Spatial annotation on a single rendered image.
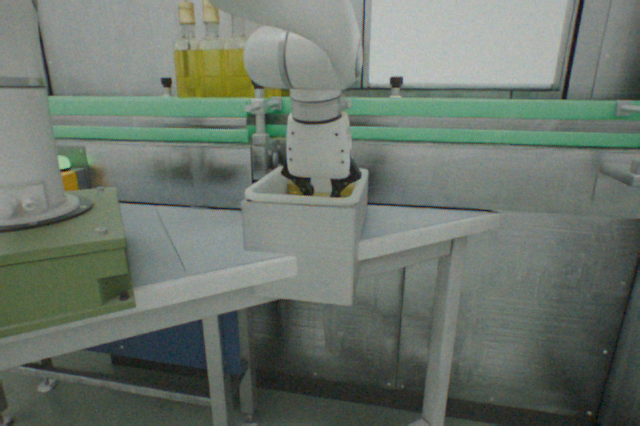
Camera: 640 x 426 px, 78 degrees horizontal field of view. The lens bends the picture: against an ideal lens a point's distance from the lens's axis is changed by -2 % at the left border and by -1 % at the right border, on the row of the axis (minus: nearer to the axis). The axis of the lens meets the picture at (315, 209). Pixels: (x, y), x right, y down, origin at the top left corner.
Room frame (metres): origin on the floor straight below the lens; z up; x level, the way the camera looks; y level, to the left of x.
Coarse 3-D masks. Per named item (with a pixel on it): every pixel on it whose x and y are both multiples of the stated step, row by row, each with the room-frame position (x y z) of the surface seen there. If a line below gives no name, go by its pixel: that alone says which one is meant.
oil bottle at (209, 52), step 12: (216, 36) 0.92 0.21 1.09; (204, 48) 0.91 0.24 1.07; (216, 48) 0.90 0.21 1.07; (204, 60) 0.91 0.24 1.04; (216, 60) 0.91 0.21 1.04; (204, 72) 0.91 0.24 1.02; (216, 72) 0.91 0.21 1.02; (204, 84) 0.91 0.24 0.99; (216, 84) 0.91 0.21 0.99; (204, 96) 0.91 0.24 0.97; (216, 96) 0.91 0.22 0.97
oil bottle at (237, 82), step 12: (240, 36) 0.91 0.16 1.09; (228, 48) 0.90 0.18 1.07; (240, 48) 0.90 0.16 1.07; (228, 60) 0.90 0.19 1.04; (240, 60) 0.90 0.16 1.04; (228, 72) 0.90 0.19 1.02; (240, 72) 0.90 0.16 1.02; (228, 84) 0.90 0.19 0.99; (240, 84) 0.90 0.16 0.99; (228, 96) 0.90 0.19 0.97; (240, 96) 0.90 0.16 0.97
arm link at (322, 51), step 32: (224, 0) 0.38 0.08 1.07; (256, 0) 0.38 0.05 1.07; (288, 0) 0.40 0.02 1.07; (320, 0) 0.41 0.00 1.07; (288, 32) 0.50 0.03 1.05; (320, 32) 0.42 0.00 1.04; (352, 32) 0.46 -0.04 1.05; (288, 64) 0.49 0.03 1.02; (320, 64) 0.48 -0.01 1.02; (352, 64) 0.47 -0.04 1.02
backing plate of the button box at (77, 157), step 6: (60, 150) 0.84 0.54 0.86; (66, 150) 0.84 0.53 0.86; (72, 150) 0.84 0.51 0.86; (78, 150) 0.84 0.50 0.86; (84, 150) 0.83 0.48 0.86; (66, 156) 0.84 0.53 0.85; (72, 156) 0.84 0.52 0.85; (78, 156) 0.84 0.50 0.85; (84, 156) 0.83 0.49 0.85; (72, 162) 0.84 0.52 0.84; (78, 162) 0.84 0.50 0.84; (84, 162) 0.83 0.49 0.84; (84, 168) 0.83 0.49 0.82; (90, 186) 0.83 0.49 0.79
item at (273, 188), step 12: (264, 180) 0.66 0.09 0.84; (276, 180) 0.71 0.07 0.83; (288, 180) 0.77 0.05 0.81; (312, 180) 0.76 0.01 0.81; (324, 180) 0.76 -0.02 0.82; (360, 180) 0.65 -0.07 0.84; (252, 192) 0.58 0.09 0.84; (264, 192) 0.64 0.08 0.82; (276, 192) 0.70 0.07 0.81; (324, 192) 0.76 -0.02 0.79; (360, 192) 0.59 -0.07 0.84; (300, 204) 0.56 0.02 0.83; (312, 204) 0.56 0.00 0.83; (324, 204) 0.55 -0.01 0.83; (336, 204) 0.54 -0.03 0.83; (348, 204) 0.55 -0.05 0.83
